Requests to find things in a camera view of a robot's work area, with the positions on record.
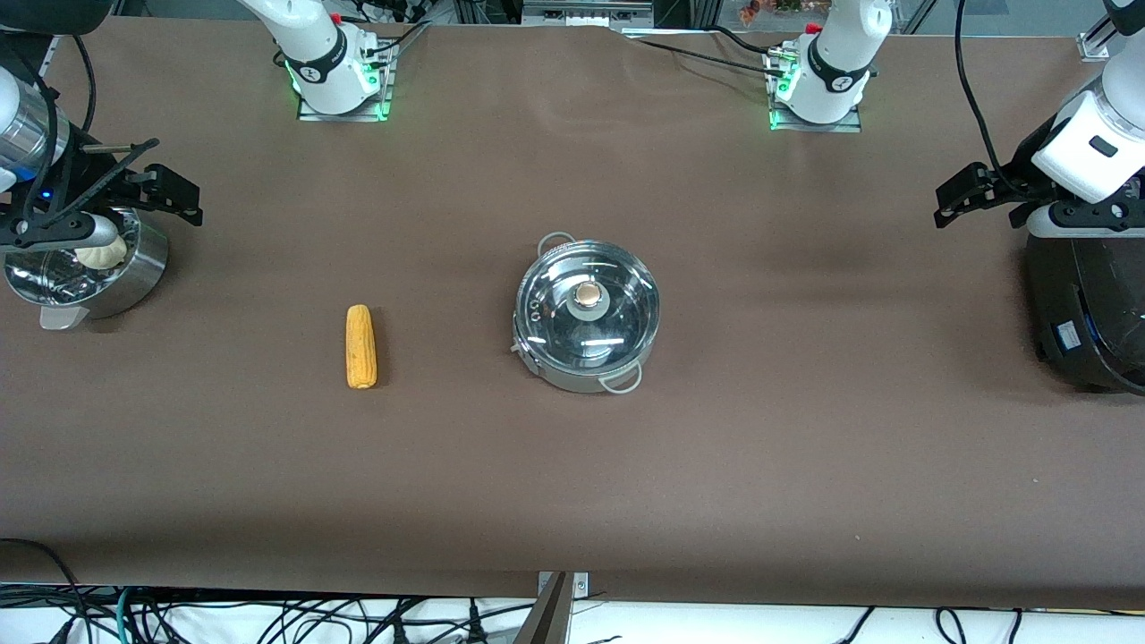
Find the short black table cable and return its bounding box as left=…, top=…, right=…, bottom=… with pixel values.
left=707, top=25, right=790, bottom=58

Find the long black table cable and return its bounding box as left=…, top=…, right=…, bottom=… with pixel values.
left=626, top=38, right=781, bottom=76

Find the orange object behind table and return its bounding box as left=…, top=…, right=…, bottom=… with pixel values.
left=738, top=0, right=808, bottom=24

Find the aluminium profile rail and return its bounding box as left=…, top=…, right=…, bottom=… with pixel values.
left=1078, top=0, right=1130, bottom=62

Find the thick black looped floor cable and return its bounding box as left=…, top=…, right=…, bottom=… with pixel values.
left=0, top=537, right=86, bottom=644

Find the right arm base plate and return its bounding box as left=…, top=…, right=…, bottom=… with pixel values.
left=297, top=38, right=395, bottom=123

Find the stainless steel pot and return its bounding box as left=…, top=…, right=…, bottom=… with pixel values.
left=511, top=231, right=663, bottom=395

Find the grey box behind table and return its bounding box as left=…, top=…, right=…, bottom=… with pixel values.
left=522, top=0, right=656, bottom=30

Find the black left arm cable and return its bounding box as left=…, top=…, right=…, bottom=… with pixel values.
left=954, top=0, right=1022, bottom=176

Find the yellow corn cob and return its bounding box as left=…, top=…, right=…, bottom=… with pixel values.
left=345, top=304, right=378, bottom=390

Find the glass pot lid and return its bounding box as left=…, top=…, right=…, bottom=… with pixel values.
left=521, top=239, right=661, bottom=370

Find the black rice cooker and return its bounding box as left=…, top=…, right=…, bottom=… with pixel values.
left=1024, top=228, right=1145, bottom=396

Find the table cover sheet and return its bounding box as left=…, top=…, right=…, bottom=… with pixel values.
left=0, top=16, right=1145, bottom=611

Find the grey stand pole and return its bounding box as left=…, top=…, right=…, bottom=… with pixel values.
left=513, top=572, right=573, bottom=644

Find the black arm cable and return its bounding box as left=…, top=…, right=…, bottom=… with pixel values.
left=954, top=0, right=1022, bottom=176
left=22, top=34, right=162, bottom=226

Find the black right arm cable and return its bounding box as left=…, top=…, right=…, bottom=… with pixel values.
left=22, top=34, right=162, bottom=226

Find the steel steamer pot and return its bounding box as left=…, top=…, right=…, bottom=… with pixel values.
left=4, top=208, right=170, bottom=332

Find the white steamed bun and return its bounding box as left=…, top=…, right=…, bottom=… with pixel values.
left=74, top=237, right=130, bottom=271

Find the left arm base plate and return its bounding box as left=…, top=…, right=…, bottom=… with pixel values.
left=768, top=45, right=865, bottom=134

